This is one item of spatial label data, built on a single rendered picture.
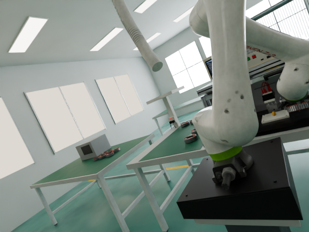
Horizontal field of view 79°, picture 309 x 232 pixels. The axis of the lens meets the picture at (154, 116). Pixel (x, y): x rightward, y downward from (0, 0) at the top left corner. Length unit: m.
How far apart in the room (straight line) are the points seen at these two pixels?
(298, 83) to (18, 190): 4.90
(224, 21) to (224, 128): 0.29
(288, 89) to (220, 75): 0.40
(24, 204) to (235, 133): 4.80
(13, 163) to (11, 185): 0.43
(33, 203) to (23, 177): 0.59
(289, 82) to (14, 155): 4.88
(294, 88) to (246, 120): 0.40
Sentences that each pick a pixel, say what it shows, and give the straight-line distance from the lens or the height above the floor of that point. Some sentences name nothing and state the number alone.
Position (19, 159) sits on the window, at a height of 1.20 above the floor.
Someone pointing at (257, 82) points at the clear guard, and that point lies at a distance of 1.25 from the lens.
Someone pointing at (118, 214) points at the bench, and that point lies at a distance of 2.24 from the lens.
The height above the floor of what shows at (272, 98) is 0.88.
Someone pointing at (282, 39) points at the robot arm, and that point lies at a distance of 0.90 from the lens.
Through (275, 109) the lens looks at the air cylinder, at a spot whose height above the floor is 0.79.
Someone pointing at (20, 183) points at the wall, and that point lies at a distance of 5.03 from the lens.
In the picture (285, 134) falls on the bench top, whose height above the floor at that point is 0.74.
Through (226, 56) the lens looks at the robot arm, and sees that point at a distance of 0.58.
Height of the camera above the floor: 1.18
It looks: 4 degrees down
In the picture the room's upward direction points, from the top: 24 degrees counter-clockwise
